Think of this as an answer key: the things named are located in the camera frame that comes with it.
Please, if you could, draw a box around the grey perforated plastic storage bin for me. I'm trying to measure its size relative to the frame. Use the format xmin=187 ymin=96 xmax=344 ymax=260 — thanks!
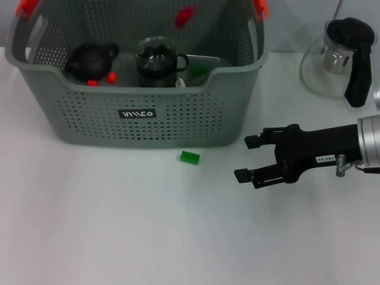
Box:
xmin=4 ymin=0 xmax=271 ymax=150

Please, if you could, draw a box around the black clay teapot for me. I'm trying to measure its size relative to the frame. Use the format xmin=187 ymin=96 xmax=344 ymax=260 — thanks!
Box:
xmin=64 ymin=42 xmax=121 ymax=83

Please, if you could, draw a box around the glass pitcher with black handle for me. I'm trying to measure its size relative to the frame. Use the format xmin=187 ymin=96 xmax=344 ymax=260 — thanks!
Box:
xmin=299 ymin=17 xmax=377 ymax=109

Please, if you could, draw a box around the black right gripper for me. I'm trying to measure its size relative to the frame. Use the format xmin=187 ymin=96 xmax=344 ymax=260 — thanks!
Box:
xmin=233 ymin=123 xmax=363 ymax=190

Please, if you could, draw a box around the dark red toy brick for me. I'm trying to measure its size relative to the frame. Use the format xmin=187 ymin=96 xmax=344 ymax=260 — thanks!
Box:
xmin=174 ymin=4 xmax=197 ymax=30

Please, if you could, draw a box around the orange bin handle clip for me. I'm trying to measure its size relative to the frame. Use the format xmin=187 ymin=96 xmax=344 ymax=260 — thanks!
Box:
xmin=252 ymin=0 xmax=270 ymax=23
xmin=15 ymin=0 xmax=40 ymax=20

